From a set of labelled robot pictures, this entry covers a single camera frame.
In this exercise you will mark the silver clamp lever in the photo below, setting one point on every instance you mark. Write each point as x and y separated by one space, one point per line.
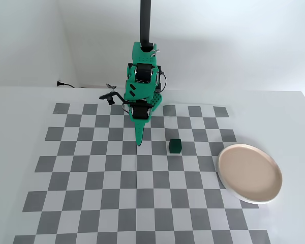
111 86

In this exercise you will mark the green gripper black motor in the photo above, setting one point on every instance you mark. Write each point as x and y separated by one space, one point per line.
141 112

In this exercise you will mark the grey white checkerboard mat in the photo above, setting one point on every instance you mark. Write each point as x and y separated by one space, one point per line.
132 193

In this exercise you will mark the dark green cube dice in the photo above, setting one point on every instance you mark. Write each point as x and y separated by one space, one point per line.
175 147

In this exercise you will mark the black vertical pole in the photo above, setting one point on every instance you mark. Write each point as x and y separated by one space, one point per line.
145 23

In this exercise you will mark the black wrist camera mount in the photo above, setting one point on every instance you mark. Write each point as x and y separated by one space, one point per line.
109 97

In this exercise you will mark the beige round plate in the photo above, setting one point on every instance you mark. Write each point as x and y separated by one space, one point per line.
249 172

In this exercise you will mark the green perforated robot base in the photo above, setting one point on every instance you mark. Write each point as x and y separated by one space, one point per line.
157 100

